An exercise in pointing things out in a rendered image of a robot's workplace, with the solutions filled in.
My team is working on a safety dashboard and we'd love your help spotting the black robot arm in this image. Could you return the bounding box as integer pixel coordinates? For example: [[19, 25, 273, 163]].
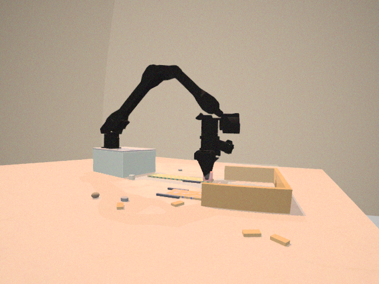
[[100, 64, 240, 154]]

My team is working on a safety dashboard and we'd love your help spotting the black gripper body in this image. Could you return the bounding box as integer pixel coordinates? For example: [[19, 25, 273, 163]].
[[194, 133, 221, 161]]

